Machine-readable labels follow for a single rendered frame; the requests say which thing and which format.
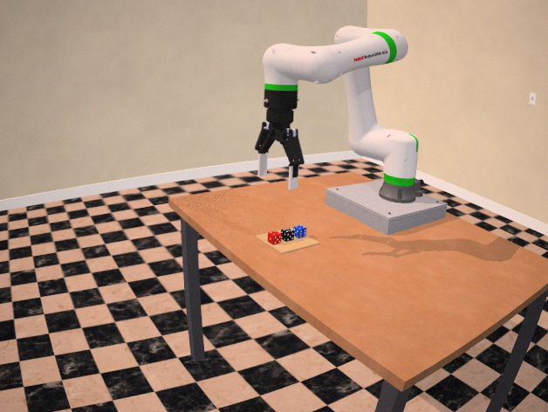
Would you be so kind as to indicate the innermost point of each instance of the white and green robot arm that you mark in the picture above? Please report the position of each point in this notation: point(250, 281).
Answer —
point(284, 64)

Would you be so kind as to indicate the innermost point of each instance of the blue die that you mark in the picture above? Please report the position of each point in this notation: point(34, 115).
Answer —
point(299, 231)

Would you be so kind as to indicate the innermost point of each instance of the tan square mat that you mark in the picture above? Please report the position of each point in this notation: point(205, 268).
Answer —
point(293, 245)

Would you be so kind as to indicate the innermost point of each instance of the black die with white pips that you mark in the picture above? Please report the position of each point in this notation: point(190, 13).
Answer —
point(287, 234)

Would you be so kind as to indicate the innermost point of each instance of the red die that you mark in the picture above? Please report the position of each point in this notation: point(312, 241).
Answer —
point(274, 237)

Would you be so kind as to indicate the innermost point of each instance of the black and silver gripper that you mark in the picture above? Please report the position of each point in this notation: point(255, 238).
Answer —
point(284, 134)

